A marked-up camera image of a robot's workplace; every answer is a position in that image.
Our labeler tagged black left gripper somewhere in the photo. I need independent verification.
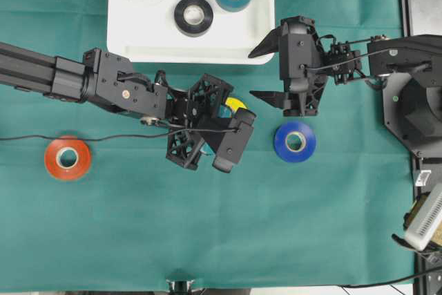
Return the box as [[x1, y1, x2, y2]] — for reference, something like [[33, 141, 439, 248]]
[[154, 70, 233, 171]]

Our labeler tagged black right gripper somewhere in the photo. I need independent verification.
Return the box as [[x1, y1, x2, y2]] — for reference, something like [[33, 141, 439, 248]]
[[248, 16, 362, 117]]

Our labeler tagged yellow tape roll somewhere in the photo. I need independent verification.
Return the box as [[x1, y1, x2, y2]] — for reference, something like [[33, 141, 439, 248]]
[[224, 97, 247, 117]]

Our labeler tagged black tape roll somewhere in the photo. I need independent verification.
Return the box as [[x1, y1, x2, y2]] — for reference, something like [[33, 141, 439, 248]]
[[174, 0, 213, 37]]

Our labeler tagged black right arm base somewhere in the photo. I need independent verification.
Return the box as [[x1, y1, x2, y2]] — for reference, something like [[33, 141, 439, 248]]
[[382, 73, 441, 158]]

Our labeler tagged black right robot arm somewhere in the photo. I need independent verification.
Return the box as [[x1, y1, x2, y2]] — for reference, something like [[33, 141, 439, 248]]
[[249, 16, 441, 117]]

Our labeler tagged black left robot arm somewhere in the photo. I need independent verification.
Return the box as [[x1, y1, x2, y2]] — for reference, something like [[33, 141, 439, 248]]
[[1, 44, 240, 173]]

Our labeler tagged blue tape roll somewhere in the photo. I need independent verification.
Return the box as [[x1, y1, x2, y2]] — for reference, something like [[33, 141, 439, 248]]
[[273, 121, 316, 163]]

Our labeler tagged white plastic tray case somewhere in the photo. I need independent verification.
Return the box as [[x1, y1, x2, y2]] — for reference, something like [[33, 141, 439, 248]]
[[107, 0, 275, 65]]

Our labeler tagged orange tape roll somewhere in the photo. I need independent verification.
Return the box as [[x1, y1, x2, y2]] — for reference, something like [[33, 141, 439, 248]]
[[44, 135, 93, 181]]

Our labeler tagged green table cloth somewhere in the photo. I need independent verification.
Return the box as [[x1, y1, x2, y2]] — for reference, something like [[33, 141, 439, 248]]
[[0, 0, 416, 293]]

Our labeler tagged white vented device box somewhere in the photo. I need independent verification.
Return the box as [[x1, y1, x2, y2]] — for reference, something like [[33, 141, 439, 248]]
[[405, 192, 441, 251]]

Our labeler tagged black left camera cable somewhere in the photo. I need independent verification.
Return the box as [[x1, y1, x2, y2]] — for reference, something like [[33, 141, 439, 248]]
[[0, 115, 241, 143]]

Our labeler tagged black camera cable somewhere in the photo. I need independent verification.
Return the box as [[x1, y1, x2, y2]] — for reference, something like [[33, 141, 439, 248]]
[[300, 37, 398, 73], [0, 115, 241, 143]]

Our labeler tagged black right camera cable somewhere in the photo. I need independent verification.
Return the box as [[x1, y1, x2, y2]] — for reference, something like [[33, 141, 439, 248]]
[[300, 37, 398, 73]]

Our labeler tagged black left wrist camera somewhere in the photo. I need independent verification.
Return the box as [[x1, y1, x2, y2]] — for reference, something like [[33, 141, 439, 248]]
[[198, 108, 256, 173]]

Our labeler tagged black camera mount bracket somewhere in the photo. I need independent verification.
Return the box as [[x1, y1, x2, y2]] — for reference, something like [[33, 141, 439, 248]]
[[166, 280, 194, 295]]

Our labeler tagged black cable bottom right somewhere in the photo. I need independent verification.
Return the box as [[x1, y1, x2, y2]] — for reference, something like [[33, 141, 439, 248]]
[[340, 272, 442, 289]]

